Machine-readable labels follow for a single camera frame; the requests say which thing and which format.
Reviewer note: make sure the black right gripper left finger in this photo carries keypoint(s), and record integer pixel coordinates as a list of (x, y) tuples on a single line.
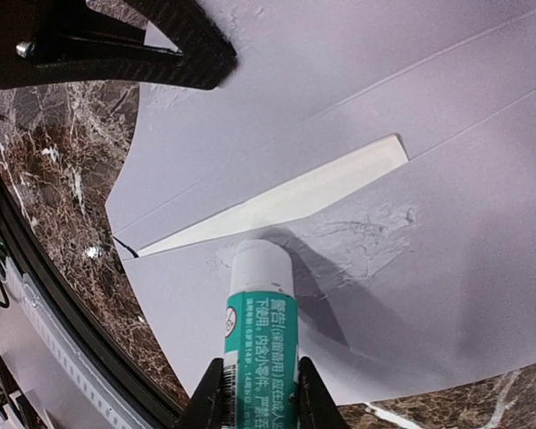
[(205, 409)]

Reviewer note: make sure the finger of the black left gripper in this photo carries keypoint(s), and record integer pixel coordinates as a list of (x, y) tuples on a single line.
[(184, 23)]

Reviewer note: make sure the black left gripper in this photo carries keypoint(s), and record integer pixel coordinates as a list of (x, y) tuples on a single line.
[(36, 48)]

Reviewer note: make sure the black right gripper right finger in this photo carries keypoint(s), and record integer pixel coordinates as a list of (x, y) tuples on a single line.
[(317, 409)]

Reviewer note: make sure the white green glue stick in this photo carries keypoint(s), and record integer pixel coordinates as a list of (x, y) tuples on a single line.
[(260, 363)]

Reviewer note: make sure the grey paper envelope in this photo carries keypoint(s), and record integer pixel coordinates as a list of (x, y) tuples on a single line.
[(423, 279)]

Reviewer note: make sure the cream lined letter paper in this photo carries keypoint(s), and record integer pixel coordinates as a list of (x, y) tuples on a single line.
[(298, 198)]

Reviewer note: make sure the black front frame rail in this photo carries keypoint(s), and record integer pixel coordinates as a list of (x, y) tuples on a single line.
[(145, 397)]

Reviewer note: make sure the white slotted cable duct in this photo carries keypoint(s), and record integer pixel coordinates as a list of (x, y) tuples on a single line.
[(56, 377)]

